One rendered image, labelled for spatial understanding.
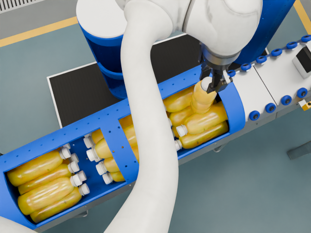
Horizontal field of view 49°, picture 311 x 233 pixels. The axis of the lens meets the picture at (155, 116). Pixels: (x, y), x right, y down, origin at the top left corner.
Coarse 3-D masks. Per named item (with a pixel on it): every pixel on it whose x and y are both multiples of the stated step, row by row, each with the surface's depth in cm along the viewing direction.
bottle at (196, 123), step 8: (216, 104) 123; (208, 112) 122; (216, 112) 121; (224, 112) 122; (192, 120) 121; (200, 120) 121; (208, 120) 121; (216, 120) 122; (224, 120) 124; (184, 128) 122; (192, 128) 121; (200, 128) 121; (208, 128) 123
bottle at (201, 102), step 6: (198, 84) 104; (198, 90) 104; (204, 90) 102; (192, 96) 112; (198, 96) 105; (204, 96) 103; (210, 96) 104; (192, 102) 114; (198, 102) 109; (204, 102) 106; (210, 102) 108; (192, 108) 119; (198, 108) 114; (204, 108) 113
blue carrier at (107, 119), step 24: (192, 72) 121; (168, 96) 116; (216, 96) 138; (96, 120) 116; (240, 120) 118; (48, 144) 113; (72, 144) 134; (120, 144) 111; (0, 168) 111; (96, 168) 136; (120, 168) 112; (0, 192) 108; (96, 192) 128; (24, 216) 111
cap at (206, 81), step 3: (204, 78) 100; (207, 78) 100; (210, 78) 100; (204, 81) 100; (207, 81) 100; (210, 81) 100; (201, 84) 101; (204, 84) 100; (207, 84) 100; (204, 87) 100; (207, 87) 100
